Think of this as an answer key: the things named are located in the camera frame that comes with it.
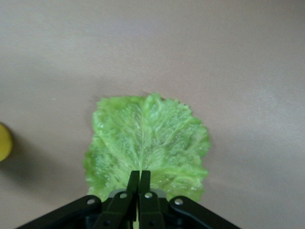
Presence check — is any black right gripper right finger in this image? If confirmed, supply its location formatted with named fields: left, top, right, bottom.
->
left=139, top=170, right=167, bottom=229

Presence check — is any yellow squeeze sauce bottle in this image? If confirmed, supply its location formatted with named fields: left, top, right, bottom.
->
left=0, top=122, right=14, bottom=163

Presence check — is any green lettuce leaf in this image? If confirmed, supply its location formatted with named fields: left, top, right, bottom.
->
left=82, top=92, right=211, bottom=204

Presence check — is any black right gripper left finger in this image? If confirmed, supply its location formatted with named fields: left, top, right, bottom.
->
left=94, top=170, right=140, bottom=229

